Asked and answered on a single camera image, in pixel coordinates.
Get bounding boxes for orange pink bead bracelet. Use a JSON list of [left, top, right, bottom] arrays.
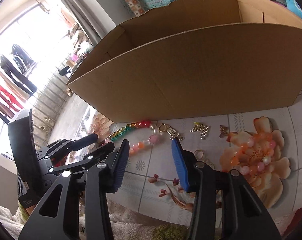
[[230, 132, 277, 176]]

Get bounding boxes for multicolour bead necklace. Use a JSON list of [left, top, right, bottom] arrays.
[[100, 119, 164, 156]]

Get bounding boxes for left hand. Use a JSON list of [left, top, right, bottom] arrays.
[[19, 204, 36, 216]]

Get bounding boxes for white fluffy blanket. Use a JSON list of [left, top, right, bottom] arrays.
[[0, 198, 188, 239]]

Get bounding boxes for floral checked bed sheet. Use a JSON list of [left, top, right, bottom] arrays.
[[73, 80, 302, 227]]

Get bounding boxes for gold hoop butterfly earring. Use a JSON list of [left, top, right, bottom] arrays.
[[194, 150, 215, 169]]

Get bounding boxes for gold butterfly brooch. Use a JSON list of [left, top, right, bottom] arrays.
[[219, 125, 229, 138]]

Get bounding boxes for gold comb hair clip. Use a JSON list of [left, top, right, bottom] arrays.
[[190, 122, 210, 140]]

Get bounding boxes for patterned rolled mat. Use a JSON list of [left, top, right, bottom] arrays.
[[124, 0, 149, 17]]

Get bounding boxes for grey curtain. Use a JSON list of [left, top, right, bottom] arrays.
[[61, 0, 116, 46]]

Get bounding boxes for brown cardboard box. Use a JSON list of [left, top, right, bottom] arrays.
[[67, 0, 302, 122]]

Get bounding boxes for blue cloth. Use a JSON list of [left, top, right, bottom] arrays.
[[286, 0, 302, 19]]

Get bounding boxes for gold ring dangle earring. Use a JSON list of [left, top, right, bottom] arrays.
[[158, 123, 184, 141]]

